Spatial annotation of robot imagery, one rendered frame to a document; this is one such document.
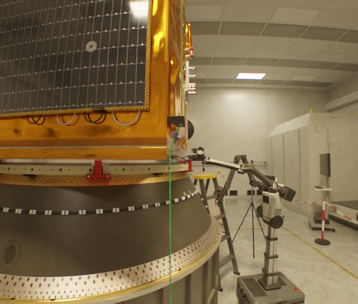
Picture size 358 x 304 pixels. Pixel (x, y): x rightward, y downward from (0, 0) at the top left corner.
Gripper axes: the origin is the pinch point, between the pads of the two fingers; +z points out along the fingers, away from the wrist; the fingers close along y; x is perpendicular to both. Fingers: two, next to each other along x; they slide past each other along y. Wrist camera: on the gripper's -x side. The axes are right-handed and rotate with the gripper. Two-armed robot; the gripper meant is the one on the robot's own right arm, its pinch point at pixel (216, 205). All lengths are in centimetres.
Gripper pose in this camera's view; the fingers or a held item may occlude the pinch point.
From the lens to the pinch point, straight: 239.0
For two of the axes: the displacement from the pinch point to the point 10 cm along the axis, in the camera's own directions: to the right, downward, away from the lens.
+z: -5.0, 8.6, -0.8
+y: 0.9, -0.5, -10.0
